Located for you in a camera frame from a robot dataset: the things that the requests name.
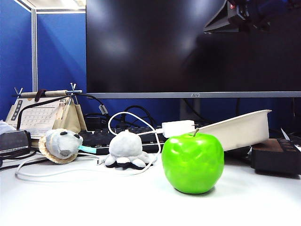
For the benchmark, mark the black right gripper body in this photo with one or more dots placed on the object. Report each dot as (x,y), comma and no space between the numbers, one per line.
(249,14)

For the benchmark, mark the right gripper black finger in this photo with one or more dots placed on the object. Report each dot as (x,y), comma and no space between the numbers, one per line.
(221,22)

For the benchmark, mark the grey and black octopus plush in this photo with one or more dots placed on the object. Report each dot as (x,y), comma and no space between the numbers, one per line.
(125,146)

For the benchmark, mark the black computer monitor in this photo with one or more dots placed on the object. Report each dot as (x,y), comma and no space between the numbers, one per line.
(152,47)

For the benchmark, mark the grey monitor stand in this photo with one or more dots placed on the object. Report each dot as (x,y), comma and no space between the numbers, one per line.
(188,110)

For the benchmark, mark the white paper tray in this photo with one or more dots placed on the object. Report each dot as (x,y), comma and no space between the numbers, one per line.
(240,131)

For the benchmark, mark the white charger adapter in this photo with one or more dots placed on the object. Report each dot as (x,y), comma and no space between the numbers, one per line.
(177,128)

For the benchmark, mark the white paper sheet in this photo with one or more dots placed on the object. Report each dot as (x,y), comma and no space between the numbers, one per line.
(285,134)

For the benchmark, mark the green apple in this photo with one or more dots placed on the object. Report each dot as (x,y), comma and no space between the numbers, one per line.
(192,164)

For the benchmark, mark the black box with wooden top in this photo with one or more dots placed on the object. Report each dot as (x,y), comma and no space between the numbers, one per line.
(275,160)

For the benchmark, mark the black power brick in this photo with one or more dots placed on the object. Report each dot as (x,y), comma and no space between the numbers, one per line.
(94,121)

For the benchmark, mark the black keyboard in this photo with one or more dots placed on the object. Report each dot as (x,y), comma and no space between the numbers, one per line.
(98,141)

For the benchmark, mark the grey seal plush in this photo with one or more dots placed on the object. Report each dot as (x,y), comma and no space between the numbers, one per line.
(61,143)

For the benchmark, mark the beige desk calendar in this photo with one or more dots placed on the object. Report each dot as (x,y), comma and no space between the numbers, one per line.
(37,115)

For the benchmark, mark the black rectangular case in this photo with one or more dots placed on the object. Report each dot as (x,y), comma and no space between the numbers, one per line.
(14,141)

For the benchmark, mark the white tissue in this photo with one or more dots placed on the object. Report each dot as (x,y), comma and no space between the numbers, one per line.
(5,127)

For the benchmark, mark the aluminium partition post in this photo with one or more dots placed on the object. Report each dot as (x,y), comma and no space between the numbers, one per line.
(34,47)

